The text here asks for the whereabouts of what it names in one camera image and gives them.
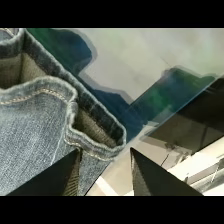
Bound blue jeans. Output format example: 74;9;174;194
0;28;128;197

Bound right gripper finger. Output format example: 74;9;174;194
7;147;82;197

